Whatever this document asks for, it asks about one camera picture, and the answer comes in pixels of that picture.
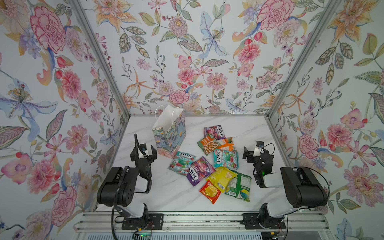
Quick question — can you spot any red snack pack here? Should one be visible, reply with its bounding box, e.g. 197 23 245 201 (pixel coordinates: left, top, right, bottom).
200 181 221 204

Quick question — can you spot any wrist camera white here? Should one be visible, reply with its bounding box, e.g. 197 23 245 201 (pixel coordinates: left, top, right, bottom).
139 143 149 158
253 146 263 157

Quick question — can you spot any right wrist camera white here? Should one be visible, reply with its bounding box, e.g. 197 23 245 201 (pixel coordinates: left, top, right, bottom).
253 146 263 157

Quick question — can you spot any floral paper gift bag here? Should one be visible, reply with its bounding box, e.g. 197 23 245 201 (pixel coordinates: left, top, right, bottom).
152 105 186 159

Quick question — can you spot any small purple Fox's candy pack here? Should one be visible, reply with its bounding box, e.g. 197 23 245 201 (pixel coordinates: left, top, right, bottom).
204 125 226 140

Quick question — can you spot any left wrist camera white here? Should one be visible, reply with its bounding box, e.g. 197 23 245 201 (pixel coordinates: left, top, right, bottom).
139 143 149 158

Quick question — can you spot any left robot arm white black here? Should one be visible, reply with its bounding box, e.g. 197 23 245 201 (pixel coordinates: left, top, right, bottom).
97 134 157 228

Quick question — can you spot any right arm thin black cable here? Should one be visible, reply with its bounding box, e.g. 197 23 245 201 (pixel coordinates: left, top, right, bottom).
260 143 331 211

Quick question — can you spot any purple Fox's berries candy pack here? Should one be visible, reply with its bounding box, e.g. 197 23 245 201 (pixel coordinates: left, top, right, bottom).
187 157 216 186

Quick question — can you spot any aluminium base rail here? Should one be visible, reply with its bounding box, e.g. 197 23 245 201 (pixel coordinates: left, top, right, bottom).
74 211 330 233

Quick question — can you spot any yellow snack pack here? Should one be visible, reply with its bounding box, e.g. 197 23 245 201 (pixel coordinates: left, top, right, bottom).
207 167 238 193

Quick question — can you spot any teal Fox's blossom candy pack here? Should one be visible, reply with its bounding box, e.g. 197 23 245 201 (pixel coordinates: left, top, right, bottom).
214 149 239 170

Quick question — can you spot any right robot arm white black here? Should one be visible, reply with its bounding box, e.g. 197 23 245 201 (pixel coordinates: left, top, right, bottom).
242 141 329 230

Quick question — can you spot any teal Fox's candy pack left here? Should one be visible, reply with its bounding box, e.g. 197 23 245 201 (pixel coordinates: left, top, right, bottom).
168 152 196 176

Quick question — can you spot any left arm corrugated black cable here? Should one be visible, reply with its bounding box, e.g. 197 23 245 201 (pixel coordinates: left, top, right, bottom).
110 166 131 240

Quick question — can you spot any green orange noodle snack pack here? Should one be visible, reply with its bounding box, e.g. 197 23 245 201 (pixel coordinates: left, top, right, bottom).
197 134 220 156

